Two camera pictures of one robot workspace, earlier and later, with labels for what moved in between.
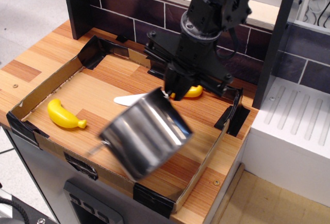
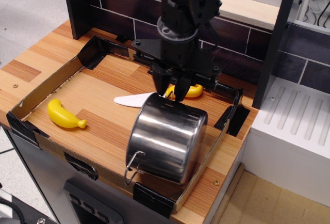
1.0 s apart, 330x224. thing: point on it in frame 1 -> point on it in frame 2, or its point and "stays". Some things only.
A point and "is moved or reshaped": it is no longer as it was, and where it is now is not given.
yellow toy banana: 63,116 stays
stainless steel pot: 145,136 is moved or reshaped
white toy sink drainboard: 289,143 stays
